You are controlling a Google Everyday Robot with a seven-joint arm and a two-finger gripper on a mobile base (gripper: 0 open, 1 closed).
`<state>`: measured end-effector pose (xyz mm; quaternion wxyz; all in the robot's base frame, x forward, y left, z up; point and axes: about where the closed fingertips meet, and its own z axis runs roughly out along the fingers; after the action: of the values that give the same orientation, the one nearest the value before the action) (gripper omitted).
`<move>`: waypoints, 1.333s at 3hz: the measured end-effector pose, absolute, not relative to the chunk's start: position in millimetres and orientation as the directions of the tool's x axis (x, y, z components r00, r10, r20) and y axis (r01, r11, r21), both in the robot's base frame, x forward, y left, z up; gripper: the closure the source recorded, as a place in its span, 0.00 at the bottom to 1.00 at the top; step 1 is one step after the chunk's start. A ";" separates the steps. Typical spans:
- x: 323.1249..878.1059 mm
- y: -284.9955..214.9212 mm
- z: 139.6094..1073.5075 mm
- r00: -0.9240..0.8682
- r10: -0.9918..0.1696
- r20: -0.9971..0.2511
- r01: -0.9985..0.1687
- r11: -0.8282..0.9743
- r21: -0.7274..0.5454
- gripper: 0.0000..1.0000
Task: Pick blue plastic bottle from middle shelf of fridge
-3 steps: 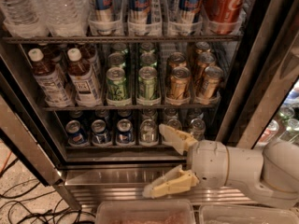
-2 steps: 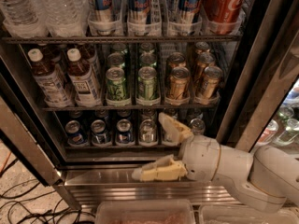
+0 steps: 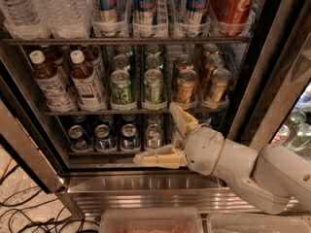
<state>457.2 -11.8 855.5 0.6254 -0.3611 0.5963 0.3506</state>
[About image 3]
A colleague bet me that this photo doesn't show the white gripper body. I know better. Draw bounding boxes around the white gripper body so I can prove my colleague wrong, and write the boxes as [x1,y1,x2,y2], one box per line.
[184,127,225,176]

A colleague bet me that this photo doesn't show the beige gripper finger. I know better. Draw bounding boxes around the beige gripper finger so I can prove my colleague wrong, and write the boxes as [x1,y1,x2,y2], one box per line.
[169,102,199,137]
[133,145,188,169]

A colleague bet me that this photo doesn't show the tea bottle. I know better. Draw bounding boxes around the tea bottle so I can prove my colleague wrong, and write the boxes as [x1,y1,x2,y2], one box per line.
[29,50,75,112]
[41,45,67,74]
[82,45,105,81]
[70,50,105,111]

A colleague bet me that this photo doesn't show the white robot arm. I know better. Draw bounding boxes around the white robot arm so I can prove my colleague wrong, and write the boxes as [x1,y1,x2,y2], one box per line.
[133,102,311,215]

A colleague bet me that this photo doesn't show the stainless fridge door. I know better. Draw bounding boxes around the stainless fridge door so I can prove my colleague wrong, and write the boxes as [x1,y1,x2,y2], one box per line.
[0,43,64,193]

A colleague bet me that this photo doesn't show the right clear water bottle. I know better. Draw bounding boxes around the right clear water bottle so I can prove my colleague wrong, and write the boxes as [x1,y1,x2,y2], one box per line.
[44,0,89,39]

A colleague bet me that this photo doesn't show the clear water bottle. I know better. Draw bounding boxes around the clear water bottle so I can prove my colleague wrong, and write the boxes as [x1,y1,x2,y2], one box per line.
[0,0,51,40]
[44,0,89,39]

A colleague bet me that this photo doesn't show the left clear water bottle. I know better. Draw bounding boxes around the left clear water bottle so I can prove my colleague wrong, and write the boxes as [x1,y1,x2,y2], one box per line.
[0,0,51,40]

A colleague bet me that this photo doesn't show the middle silver can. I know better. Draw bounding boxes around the middle silver can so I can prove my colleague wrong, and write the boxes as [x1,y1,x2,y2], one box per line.
[171,125,184,149]

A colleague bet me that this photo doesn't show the silver can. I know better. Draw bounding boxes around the silver can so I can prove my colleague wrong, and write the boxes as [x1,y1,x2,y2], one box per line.
[171,125,184,149]
[146,124,163,149]

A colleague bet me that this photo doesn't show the left silver can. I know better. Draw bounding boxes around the left silver can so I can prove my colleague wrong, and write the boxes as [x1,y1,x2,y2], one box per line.
[146,124,163,149]

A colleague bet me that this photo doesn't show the front left gold can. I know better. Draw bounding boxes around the front left gold can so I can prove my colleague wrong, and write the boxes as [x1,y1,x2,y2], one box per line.
[174,69,198,104]

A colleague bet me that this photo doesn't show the gold can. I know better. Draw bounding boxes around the gold can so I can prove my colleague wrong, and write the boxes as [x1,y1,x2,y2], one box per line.
[204,69,232,102]
[173,54,194,78]
[201,43,220,57]
[174,69,198,104]
[201,54,225,86]

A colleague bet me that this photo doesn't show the front right green can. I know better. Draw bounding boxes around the front right green can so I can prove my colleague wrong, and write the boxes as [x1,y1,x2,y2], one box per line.
[144,69,163,105]

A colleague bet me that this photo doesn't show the green can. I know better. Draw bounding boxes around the green can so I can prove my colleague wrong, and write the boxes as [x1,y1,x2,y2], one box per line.
[144,69,163,105]
[112,54,131,72]
[110,70,133,105]
[145,55,163,71]

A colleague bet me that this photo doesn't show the right blue Pepsi can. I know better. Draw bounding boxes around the right blue Pepsi can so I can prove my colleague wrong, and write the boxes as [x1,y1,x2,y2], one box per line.
[121,123,138,150]

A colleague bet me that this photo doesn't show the blue pepsi can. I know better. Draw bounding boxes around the blue pepsi can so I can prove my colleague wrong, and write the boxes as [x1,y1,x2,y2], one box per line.
[94,124,116,151]
[121,123,138,150]
[68,125,91,152]

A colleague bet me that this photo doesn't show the front right gold can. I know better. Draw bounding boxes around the front right gold can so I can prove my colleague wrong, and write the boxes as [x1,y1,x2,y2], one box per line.
[204,69,232,102]

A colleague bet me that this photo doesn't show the rear left gold can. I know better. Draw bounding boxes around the rear left gold can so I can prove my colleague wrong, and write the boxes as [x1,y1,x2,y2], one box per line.
[173,54,194,78]

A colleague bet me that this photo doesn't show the middle right gold can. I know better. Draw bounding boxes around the middle right gold can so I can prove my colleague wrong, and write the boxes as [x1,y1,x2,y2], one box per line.
[201,54,225,86]

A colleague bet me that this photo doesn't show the middle blue Pepsi can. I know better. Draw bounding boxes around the middle blue Pepsi can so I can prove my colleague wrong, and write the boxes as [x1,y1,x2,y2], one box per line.
[94,124,116,151]

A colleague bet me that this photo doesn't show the front left green can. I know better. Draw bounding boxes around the front left green can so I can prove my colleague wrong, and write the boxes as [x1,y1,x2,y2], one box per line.
[110,70,133,105]

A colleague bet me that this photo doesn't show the middle right green can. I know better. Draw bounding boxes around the middle right green can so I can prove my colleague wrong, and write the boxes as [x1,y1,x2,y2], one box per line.
[145,55,163,71]

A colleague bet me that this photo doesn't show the right clear plastic bin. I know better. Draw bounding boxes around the right clear plastic bin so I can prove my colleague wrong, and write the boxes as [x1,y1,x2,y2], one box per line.
[207,213,311,233]

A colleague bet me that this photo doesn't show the rear right gold can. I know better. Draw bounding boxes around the rear right gold can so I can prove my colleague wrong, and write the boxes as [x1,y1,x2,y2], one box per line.
[201,43,220,57]

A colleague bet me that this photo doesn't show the middle left green can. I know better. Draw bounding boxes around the middle left green can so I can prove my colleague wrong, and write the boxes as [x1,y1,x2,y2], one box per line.
[112,54,131,72]

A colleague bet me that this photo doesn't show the left blue Pepsi can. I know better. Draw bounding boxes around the left blue Pepsi can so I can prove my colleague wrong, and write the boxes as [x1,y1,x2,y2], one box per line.
[68,125,91,152]

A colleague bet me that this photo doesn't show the red Coca-Cola can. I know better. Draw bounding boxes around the red Coca-Cola can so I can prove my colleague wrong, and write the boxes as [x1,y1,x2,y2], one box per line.
[212,0,255,36]

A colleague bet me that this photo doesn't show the right Red Bull can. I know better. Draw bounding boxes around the right Red Bull can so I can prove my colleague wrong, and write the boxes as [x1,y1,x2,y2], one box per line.
[183,0,210,37]

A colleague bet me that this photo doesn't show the red bull can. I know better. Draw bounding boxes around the red bull can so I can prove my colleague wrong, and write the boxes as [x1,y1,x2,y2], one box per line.
[134,0,157,37]
[99,0,119,37]
[183,0,210,37]

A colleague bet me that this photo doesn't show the middle Red Bull can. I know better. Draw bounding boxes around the middle Red Bull can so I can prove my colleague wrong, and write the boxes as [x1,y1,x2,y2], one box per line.
[134,0,157,37]

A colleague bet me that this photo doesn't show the left Red Bull can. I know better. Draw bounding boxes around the left Red Bull can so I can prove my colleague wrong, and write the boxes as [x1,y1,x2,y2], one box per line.
[99,0,119,37]

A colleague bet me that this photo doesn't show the middle wire shelf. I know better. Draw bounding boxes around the middle wire shelf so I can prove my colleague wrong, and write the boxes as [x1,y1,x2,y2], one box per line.
[45,108,225,116]

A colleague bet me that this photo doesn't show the wire shelf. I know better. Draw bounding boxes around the wire shelf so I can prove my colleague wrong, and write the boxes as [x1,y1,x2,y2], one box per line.
[3,36,252,46]
[45,108,225,116]

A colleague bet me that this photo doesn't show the upper wire shelf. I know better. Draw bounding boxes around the upper wire shelf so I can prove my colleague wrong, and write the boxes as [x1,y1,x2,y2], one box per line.
[3,36,252,46]

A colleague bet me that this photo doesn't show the orange floor cable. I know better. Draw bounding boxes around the orange floor cable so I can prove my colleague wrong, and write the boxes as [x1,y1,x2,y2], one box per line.
[0,157,14,182]

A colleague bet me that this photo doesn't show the black floor cables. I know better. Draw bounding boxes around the black floor cables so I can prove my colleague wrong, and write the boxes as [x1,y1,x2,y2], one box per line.
[0,164,100,233]

